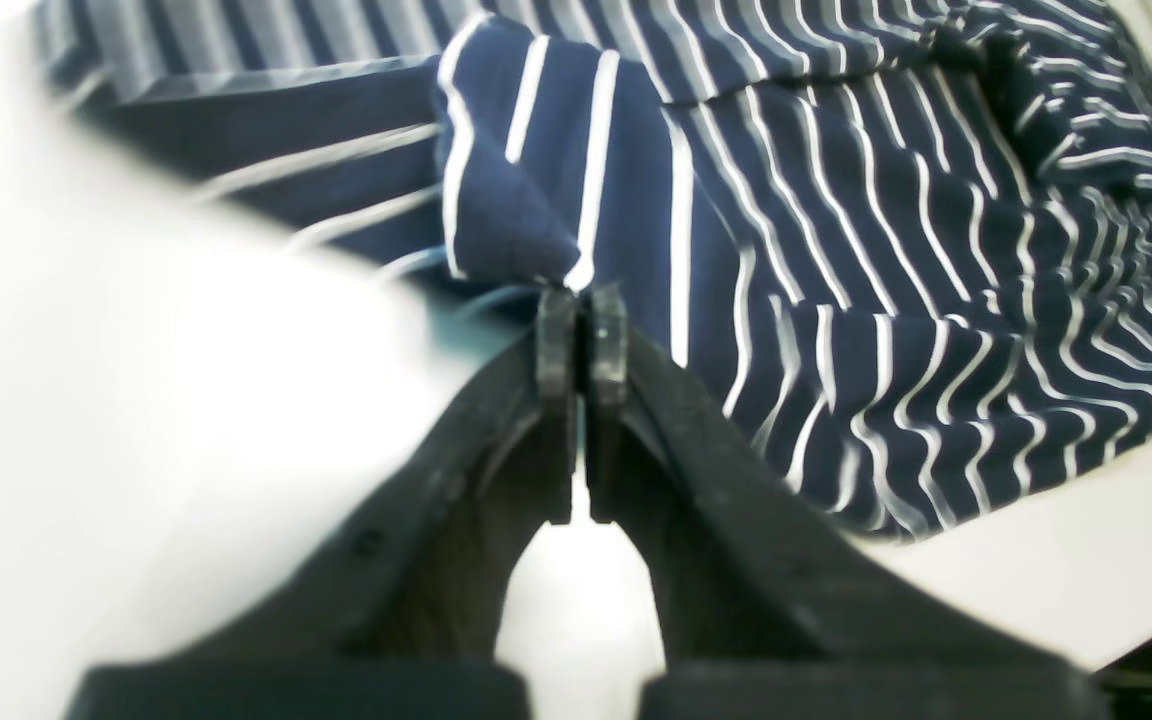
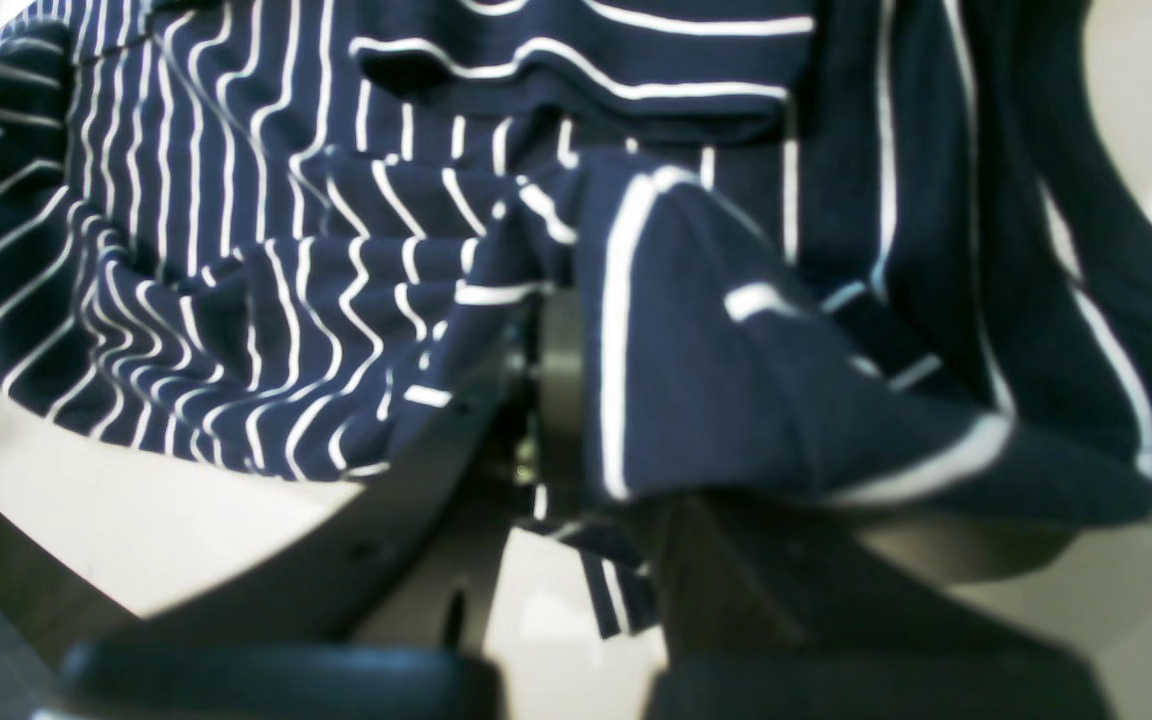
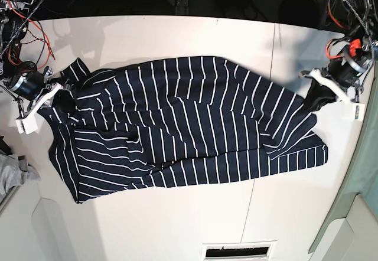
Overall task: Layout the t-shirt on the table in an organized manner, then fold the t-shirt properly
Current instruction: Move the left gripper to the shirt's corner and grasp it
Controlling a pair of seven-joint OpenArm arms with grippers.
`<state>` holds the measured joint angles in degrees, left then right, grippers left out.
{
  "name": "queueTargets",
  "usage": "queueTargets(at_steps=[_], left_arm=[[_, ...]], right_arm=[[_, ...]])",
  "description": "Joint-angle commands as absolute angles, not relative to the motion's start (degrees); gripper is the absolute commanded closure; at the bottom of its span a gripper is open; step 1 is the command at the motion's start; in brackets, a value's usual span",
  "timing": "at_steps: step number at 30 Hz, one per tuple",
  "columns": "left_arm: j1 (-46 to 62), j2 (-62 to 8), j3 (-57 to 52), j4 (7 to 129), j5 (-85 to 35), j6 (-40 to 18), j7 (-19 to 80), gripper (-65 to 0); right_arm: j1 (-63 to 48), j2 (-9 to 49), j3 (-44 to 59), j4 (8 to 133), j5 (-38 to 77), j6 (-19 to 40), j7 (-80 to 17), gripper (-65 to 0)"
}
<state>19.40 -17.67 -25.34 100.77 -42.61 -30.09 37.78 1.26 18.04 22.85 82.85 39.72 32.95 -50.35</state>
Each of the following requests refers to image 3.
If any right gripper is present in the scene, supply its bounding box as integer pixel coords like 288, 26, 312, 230
1, 61, 79, 122

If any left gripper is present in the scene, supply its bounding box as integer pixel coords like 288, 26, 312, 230
299, 37, 374, 112

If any navy white striped t-shirt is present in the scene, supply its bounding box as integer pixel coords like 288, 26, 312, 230
39, 56, 328, 203

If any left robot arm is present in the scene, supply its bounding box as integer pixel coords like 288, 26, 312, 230
299, 0, 377, 120

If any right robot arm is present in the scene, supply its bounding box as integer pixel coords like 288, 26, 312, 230
1, 0, 74, 121

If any grey cloth pile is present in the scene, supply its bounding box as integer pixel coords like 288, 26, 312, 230
1, 136, 40, 200

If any green fabric at right edge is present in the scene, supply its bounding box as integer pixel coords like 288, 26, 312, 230
308, 63, 377, 254

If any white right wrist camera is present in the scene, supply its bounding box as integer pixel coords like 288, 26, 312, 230
15, 115, 38, 135

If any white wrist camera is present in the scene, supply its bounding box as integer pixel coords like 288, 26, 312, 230
15, 115, 38, 135
351, 103, 366, 122

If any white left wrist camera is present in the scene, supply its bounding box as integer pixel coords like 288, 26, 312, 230
351, 103, 366, 122

